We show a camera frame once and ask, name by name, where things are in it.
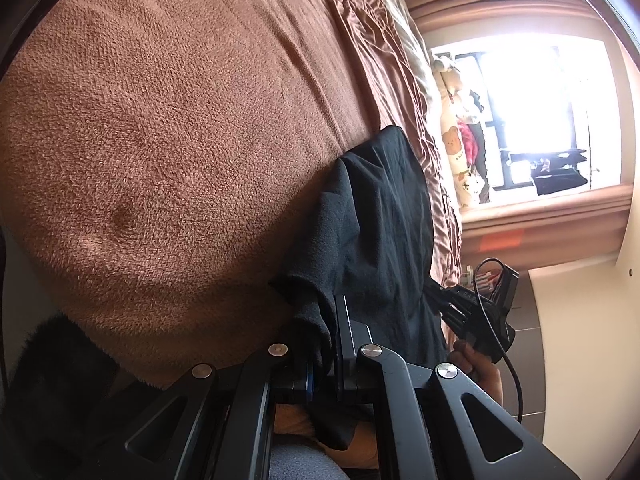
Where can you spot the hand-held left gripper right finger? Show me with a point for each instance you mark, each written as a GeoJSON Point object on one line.
{"type": "Point", "coordinates": [345, 360]}

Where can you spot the beige stuffed toy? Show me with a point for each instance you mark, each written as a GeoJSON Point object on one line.
{"type": "Point", "coordinates": [445, 72]}

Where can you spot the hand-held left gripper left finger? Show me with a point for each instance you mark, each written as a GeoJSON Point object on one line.
{"type": "Point", "coordinates": [295, 385]}

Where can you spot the red cloth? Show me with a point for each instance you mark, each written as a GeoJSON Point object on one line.
{"type": "Point", "coordinates": [469, 145]}

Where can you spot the bear print pillow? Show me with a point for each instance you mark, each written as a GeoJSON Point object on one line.
{"type": "Point", "coordinates": [457, 160]}

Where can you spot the person's left leg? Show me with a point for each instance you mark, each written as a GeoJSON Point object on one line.
{"type": "Point", "coordinates": [300, 465]}

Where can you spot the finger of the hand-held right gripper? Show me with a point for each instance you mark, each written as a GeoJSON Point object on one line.
{"type": "Point", "coordinates": [447, 297]}

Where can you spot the pile of plush toys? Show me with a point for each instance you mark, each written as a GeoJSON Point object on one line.
{"type": "Point", "coordinates": [525, 110]}

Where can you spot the pink curtain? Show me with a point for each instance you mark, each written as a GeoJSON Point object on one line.
{"type": "Point", "coordinates": [550, 225]}
{"type": "Point", "coordinates": [500, 5]}

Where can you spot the black white plush toy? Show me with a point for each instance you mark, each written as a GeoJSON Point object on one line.
{"type": "Point", "coordinates": [472, 100]}

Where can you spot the grey duvet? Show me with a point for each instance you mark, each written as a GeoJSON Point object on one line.
{"type": "Point", "coordinates": [407, 35]}

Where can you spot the striped bag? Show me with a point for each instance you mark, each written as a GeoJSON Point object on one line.
{"type": "Point", "coordinates": [480, 280]}

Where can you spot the hanging dark clothes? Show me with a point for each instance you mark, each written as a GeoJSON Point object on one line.
{"type": "Point", "coordinates": [555, 180]}

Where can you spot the brown blanket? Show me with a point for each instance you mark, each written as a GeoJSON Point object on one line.
{"type": "Point", "coordinates": [150, 160]}

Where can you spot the person's right hand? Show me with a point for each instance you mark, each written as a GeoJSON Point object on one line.
{"type": "Point", "coordinates": [480, 372]}

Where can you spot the black pants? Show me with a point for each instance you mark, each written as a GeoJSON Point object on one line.
{"type": "Point", "coordinates": [380, 220]}

